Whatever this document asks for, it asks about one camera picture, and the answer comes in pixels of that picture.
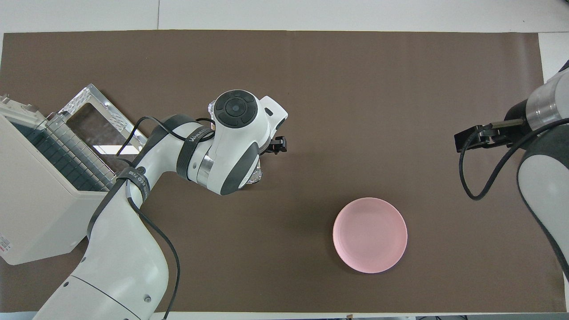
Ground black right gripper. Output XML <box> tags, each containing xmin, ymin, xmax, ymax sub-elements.
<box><xmin>454</xmin><ymin>100</ymin><xmax>532</xmax><ymax>153</ymax></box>

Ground aluminium foil tray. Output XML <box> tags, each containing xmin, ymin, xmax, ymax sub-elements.
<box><xmin>207</xmin><ymin>100</ymin><xmax>264</xmax><ymax>184</ymax></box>

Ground silver glass oven door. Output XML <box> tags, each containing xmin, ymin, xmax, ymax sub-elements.
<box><xmin>57</xmin><ymin>83</ymin><xmax>149</xmax><ymax>180</ymax></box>

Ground cream toaster oven body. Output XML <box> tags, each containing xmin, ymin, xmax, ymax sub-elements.
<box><xmin>0</xmin><ymin>93</ymin><xmax>123</xmax><ymax>266</ymax></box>

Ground brown table mat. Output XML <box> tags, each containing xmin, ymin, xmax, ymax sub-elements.
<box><xmin>0</xmin><ymin>30</ymin><xmax>565</xmax><ymax>313</ymax></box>

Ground pink round plate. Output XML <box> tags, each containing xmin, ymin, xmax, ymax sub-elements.
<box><xmin>333</xmin><ymin>197</ymin><xmax>408</xmax><ymax>274</ymax></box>

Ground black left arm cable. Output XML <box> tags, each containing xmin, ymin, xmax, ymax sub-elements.
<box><xmin>116</xmin><ymin>116</ymin><xmax>218</xmax><ymax>320</ymax></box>

